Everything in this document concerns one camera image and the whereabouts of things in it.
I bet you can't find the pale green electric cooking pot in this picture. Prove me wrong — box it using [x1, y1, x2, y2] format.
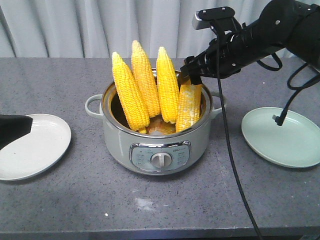
[85, 83, 222, 176]

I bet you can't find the pale green round plate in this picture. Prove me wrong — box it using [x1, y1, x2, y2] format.
[241, 107, 320, 168]

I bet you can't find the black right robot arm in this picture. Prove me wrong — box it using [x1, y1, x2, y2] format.
[178, 0, 320, 85]

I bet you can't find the worn yellow corn cob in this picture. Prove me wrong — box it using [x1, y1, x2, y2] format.
[175, 84, 202, 133]

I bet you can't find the black camera cable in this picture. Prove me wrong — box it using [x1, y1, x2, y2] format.
[214, 34, 265, 240]

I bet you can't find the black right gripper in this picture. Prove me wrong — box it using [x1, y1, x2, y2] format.
[179, 37, 247, 86]

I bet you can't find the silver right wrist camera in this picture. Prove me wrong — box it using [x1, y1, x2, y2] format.
[192, 6, 242, 32]

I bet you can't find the grey curtain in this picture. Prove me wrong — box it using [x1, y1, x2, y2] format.
[0, 0, 267, 58]

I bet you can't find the white round plate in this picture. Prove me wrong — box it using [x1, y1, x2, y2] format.
[0, 113, 72, 181]

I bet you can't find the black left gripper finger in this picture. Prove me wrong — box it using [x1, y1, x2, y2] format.
[0, 114, 33, 149]

